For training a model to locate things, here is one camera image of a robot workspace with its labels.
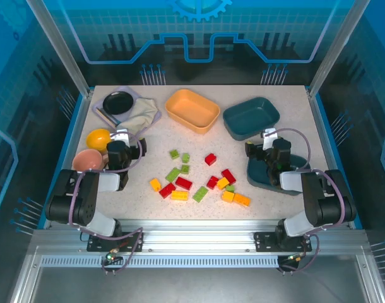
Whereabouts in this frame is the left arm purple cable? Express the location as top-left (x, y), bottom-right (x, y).
top-left (68, 131), bottom-right (146, 275)

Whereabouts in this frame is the long red lego brick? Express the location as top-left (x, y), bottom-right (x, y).
top-left (175, 176), bottom-right (193, 191)
top-left (158, 182), bottom-right (177, 199)
top-left (221, 169), bottom-right (237, 186)

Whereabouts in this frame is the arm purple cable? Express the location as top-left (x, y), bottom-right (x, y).
top-left (263, 128), bottom-right (350, 275)
top-left (68, 131), bottom-right (146, 275)

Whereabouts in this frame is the slotted grey cable duct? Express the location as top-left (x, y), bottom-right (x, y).
top-left (40, 256), bottom-right (280, 268)

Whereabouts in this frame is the long green lego brick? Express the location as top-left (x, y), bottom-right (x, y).
top-left (165, 167), bottom-right (182, 183)
top-left (192, 186), bottom-right (209, 203)

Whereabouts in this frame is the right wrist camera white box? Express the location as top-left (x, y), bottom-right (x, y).
top-left (261, 128), bottom-right (278, 151)

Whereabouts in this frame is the metal chopstick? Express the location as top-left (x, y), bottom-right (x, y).
top-left (99, 107), bottom-right (120, 124)

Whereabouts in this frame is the orange plastic bin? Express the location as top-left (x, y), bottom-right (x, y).
top-left (165, 89), bottom-right (221, 136)

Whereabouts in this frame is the lavender tray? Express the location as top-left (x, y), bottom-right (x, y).
top-left (93, 85), bottom-right (163, 135)

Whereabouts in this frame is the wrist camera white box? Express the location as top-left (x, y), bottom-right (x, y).
top-left (115, 128), bottom-right (132, 148)
top-left (261, 128), bottom-right (278, 151)

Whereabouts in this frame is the black round plate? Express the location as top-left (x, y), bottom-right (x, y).
top-left (103, 91), bottom-right (134, 116)

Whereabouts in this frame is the beige cloth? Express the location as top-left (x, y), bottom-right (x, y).
top-left (115, 97), bottom-right (158, 137)

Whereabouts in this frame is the pink bowl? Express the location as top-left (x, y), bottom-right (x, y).
top-left (71, 148), bottom-right (110, 172)

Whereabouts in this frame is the yellow bowl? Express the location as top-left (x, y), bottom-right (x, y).
top-left (86, 128), bottom-right (112, 152)

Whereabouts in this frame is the long yellow lego brick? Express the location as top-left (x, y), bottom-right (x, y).
top-left (170, 190), bottom-right (190, 202)
top-left (232, 193), bottom-right (252, 207)

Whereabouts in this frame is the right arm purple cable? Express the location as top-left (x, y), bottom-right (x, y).
top-left (263, 128), bottom-right (350, 275)

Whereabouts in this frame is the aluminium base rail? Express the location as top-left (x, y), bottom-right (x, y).
top-left (31, 219), bottom-right (370, 257)

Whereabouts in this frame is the aluminium frame post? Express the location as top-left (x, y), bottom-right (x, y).
top-left (307, 0), bottom-right (372, 97)
top-left (25, 0), bottom-right (94, 97)

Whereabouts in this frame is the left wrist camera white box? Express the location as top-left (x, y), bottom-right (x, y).
top-left (115, 128), bottom-right (132, 148)

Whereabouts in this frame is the teal plastic bin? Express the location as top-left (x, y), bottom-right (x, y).
top-left (246, 153), bottom-right (312, 196)
top-left (222, 97), bottom-right (281, 141)

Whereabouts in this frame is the cable connector with led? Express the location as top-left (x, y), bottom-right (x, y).
top-left (283, 252), bottom-right (307, 263)
top-left (105, 249), bottom-right (122, 264)

